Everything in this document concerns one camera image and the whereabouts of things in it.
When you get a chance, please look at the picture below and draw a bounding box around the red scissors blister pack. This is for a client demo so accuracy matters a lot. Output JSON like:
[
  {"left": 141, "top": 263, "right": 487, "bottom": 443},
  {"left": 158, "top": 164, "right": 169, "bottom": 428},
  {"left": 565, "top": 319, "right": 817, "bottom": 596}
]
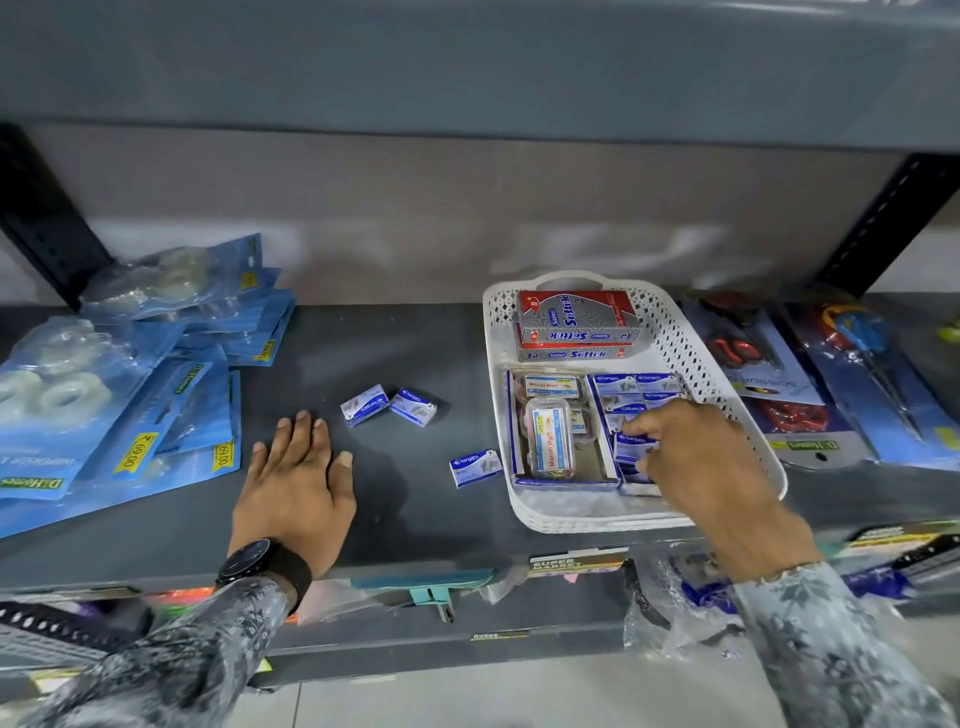
[
  {"left": 681, "top": 291, "right": 828, "bottom": 410},
  {"left": 746, "top": 396, "right": 880, "bottom": 472}
]

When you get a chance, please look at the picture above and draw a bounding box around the cluster of blue staple boxes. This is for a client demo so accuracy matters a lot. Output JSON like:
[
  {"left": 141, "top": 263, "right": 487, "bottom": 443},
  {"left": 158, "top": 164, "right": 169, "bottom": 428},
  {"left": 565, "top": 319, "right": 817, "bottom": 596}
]
[{"left": 591, "top": 371, "right": 690, "bottom": 498}]

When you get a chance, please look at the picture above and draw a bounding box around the dark grey metal shelf board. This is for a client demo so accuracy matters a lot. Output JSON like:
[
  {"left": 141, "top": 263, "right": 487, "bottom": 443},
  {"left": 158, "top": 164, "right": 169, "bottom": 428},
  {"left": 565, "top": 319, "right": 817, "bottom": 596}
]
[{"left": 0, "top": 296, "right": 960, "bottom": 594}]

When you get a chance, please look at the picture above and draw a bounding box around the pile of blue tape packets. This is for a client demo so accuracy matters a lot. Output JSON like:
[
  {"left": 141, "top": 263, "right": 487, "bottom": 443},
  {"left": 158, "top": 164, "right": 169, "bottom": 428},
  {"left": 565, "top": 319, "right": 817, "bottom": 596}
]
[{"left": 0, "top": 233, "right": 298, "bottom": 540}]

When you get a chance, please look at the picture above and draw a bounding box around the open blue white carton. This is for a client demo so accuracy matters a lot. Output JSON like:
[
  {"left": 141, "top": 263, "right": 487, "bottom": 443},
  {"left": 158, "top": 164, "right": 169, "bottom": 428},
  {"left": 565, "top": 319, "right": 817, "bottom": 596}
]
[{"left": 505, "top": 366, "right": 624, "bottom": 490}]

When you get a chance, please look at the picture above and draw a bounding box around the grey metal shelf overhead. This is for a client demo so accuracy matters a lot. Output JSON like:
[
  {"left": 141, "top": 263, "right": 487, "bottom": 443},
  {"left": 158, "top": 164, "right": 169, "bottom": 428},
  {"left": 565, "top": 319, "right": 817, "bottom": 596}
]
[{"left": 0, "top": 0, "right": 960, "bottom": 156}]

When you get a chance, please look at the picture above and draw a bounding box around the person's right hand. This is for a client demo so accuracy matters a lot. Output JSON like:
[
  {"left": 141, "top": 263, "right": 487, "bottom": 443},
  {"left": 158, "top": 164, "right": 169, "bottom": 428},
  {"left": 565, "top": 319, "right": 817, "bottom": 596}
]
[{"left": 621, "top": 400, "right": 798, "bottom": 546}]

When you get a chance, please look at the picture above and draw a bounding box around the red and grey cardboard box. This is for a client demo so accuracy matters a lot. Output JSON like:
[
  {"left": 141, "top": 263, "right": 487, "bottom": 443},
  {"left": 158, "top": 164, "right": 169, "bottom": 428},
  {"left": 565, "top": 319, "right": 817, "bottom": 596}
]
[{"left": 513, "top": 289, "right": 647, "bottom": 364}]

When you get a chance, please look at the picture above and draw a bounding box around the blue yellow scissors blister pack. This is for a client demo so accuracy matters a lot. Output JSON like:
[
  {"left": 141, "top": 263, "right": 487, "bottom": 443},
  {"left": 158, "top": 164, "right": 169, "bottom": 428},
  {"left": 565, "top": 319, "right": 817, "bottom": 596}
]
[{"left": 780, "top": 298, "right": 960, "bottom": 475}]

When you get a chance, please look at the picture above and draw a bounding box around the person's left forearm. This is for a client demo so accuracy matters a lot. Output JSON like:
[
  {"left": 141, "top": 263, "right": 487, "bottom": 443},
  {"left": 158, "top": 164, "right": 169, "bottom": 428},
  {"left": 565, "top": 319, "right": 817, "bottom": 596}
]
[{"left": 18, "top": 576, "right": 303, "bottom": 728}]

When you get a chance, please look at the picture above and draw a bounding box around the clear plastic bag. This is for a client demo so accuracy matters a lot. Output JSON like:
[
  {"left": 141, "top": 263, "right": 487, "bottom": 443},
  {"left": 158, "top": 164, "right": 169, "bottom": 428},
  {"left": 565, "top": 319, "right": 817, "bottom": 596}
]
[{"left": 621, "top": 553, "right": 751, "bottom": 655}]

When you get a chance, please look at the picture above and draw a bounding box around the small blue staple box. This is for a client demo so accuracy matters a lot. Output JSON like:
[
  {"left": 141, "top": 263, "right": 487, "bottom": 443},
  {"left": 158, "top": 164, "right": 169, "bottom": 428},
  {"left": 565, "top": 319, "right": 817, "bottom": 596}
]
[
  {"left": 340, "top": 384, "right": 392, "bottom": 428},
  {"left": 387, "top": 387, "right": 439, "bottom": 429},
  {"left": 613, "top": 430, "right": 661, "bottom": 471},
  {"left": 449, "top": 449, "right": 506, "bottom": 490}
]

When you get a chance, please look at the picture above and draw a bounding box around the white perforated plastic basket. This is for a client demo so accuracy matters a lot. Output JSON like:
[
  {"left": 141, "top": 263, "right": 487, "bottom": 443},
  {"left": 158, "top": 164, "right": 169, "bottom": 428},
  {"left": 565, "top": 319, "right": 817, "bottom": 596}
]
[{"left": 481, "top": 270, "right": 789, "bottom": 535}]

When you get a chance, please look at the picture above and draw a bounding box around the black wristwatch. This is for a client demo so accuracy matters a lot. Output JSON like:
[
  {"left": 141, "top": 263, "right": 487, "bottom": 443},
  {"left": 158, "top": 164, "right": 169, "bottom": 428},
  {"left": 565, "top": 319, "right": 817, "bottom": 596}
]
[{"left": 215, "top": 537, "right": 314, "bottom": 615}]

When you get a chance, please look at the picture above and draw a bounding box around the black perforated shelf upright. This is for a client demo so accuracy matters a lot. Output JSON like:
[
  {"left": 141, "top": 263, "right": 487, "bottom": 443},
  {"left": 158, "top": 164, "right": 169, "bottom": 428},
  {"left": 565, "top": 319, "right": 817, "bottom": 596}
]
[
  {"left": 0, "top": 122, "right": 120, "bottom": 310},
  {"left": 816, "top": 153, "right": 960, "bottom": 299}
]

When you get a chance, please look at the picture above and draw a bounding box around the person's right forearm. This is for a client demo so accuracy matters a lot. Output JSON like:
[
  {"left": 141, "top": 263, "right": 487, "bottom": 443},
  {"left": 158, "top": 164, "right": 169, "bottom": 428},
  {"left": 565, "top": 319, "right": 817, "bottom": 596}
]
[{"left": 693, "top": 501, "right": 960, "bottom": 728}]

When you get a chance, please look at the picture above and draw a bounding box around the teal plastic item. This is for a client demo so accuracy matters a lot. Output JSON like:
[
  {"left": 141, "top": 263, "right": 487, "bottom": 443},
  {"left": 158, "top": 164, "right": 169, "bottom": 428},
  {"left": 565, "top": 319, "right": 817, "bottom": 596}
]
[{"left": 351, "top": 567, "right": 498, "bottom": 625}]

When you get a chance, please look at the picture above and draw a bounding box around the person's left hand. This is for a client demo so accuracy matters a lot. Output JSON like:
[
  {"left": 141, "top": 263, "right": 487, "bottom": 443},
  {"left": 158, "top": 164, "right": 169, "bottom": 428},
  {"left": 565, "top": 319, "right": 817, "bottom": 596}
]
[{"left": 228, "top": 409, "right": 358, "bottom": 581}]

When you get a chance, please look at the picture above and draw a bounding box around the black perforated plastic item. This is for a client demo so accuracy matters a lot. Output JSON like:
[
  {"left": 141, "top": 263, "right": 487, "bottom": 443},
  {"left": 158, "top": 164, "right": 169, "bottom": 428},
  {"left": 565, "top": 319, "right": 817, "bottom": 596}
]
[{"left": 0, "top": 596, "right": 155, "bottom": 680}]

